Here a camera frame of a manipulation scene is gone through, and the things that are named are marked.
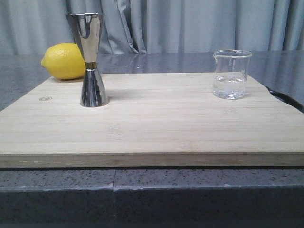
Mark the small glass beaker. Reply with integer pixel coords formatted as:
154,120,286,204
213,50,252,100

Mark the steel double jigger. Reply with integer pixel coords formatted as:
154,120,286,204
66,13,108,107

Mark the wooden cutting board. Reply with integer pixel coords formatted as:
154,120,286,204
0,73,304,168

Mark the yellow lemon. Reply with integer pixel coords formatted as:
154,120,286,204
41,43,86,80

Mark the grey curtain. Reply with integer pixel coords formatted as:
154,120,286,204
0,0,304,55

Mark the black cable on table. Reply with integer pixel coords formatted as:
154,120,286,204
265,85,304,113

